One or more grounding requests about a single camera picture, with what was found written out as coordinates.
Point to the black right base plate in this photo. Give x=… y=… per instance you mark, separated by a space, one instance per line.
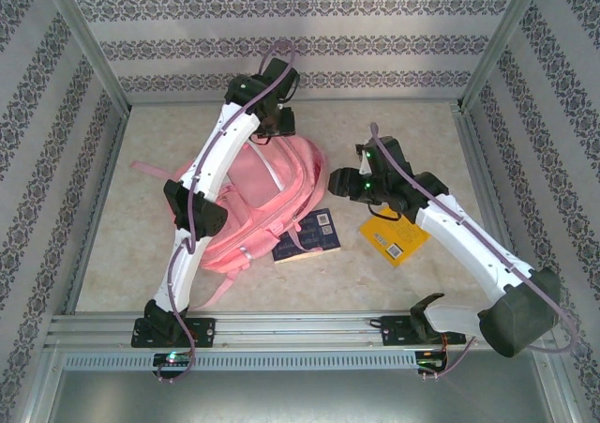
x=396 y=331

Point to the pink backpack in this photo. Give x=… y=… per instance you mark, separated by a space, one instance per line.
x=290 y=184

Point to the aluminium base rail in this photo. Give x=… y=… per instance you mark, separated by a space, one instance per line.
x=300 y=329

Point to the grey metal panel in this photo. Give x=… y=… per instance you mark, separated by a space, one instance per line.
x=300 y=395

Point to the aluminium frame post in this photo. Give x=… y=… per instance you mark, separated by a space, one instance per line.
x=86 y=38
x=504 y=38

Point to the aluminium side rail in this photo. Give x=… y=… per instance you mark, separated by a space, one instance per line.
x=485 y=184

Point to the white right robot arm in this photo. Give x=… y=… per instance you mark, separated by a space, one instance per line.
x=469 y=245

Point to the controller board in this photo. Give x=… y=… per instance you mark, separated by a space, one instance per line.
x=431 y=359
x=173 y=359

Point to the left controller board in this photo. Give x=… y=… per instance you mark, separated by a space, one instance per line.
x=173 y=359

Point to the yellow book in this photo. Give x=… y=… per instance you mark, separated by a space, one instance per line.
x=398 y=245

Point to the blue book with QR codes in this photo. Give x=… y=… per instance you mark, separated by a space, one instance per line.
x=319 y=235

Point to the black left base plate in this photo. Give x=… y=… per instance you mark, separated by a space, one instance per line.
x=201 y=331

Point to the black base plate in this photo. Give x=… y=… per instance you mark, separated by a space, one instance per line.
x=201 y=331
x=396 y=331

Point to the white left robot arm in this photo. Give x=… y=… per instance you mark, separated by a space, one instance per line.
x=225 y=146

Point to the right controller board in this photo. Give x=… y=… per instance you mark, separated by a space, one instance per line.
x=431 y=359

